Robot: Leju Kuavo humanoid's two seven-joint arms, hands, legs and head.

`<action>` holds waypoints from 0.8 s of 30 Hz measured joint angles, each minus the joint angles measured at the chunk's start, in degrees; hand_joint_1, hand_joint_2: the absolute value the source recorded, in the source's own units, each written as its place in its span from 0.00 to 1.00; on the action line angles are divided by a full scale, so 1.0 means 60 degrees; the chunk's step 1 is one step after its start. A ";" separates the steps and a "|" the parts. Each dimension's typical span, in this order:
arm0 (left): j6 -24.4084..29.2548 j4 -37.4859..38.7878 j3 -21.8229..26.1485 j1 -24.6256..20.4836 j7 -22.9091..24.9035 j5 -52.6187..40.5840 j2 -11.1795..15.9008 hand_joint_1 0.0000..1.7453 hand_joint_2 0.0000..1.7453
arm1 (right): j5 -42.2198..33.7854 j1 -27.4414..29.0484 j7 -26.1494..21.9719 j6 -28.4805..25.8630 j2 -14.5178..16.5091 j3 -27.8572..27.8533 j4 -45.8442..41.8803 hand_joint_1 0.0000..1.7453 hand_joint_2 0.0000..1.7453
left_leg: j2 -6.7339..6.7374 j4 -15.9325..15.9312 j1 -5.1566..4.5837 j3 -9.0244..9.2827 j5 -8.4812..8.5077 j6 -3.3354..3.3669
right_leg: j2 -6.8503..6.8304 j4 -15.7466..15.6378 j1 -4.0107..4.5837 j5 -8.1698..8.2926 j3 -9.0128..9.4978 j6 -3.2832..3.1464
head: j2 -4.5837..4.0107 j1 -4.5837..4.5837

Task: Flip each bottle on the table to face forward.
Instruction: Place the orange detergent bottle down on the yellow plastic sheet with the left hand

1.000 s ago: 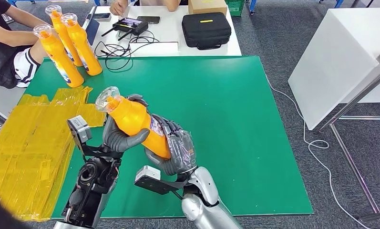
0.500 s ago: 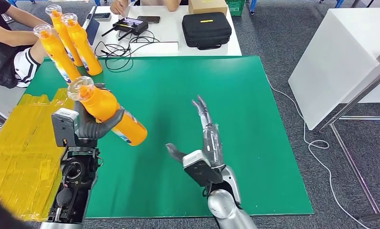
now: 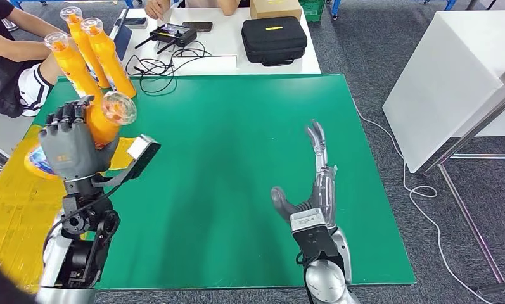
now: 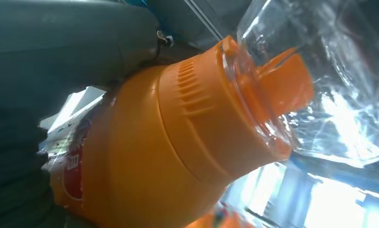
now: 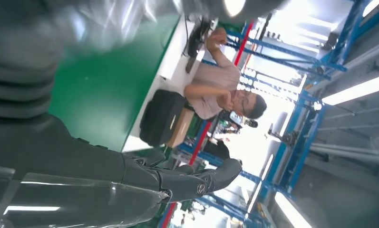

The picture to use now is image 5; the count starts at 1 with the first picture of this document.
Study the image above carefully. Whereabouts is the blue metal rack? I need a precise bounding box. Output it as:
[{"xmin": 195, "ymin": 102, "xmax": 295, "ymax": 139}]
[{"xmin": 157, "ymin": 0, "xmax": 371, "ymax": 228}]

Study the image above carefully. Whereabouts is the green plastic crate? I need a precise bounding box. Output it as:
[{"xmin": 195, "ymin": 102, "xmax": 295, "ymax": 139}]
[{"xmin": 186, "ymin": 114, "xmax": 206, "ymax": 139}]

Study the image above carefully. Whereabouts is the red metal bar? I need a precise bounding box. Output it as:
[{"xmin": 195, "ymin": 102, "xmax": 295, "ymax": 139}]
[{"xmin": 160, "ymin": 19, "xmax": 255, "ymax": 228}]

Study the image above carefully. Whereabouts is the cardboard box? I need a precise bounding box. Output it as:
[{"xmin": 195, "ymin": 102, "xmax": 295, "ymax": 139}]
[{"xmin": 165, "ymin": 108, "xmax": 195, "ymax": 149}]

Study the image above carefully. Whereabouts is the white table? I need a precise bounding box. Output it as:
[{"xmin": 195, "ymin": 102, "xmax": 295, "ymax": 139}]
[{"xmin": 121, "ymin": 18, "xmax": 216, "ymax": 153}]

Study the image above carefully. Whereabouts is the black cable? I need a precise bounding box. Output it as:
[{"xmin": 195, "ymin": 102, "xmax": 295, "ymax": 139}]
[{"xmin": 181, "ymin": 15, "xmax": 191, "ymax": 58}]

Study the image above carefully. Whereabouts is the green table mat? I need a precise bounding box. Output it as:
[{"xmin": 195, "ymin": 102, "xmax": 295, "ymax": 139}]
[{"xmin": 48, "ymin": 14, "xmax": 181, "ymax": 152}]

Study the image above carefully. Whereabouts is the ceiling light tube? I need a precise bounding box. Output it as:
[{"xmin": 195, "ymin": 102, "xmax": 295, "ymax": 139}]
[
  {"xmin": 321, "ymin": 72, "xmax": 379, "ymax": 106},
  {"xmin": 273, "ymin": 192, "xmax": 313, "ymax": 228}
]

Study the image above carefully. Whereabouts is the black carrying case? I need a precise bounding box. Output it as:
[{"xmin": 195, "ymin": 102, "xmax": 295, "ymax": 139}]
[{"xmin": 139, "ymin": 89, "xmax": 187, "ymax": 147}]

